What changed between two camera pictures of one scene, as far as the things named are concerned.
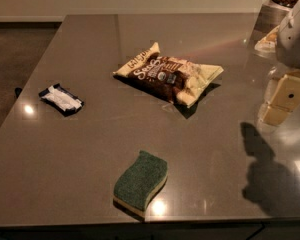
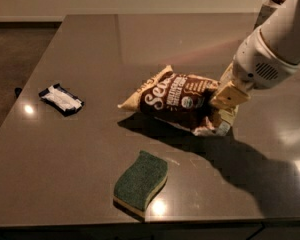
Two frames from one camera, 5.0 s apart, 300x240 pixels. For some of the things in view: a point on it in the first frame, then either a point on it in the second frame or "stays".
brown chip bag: x=167 y=76 to x=179 y=97
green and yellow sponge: x=139 y=182 stays
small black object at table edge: x=18 y=91 stays
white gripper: x=295 y=40 to x=256 y=65
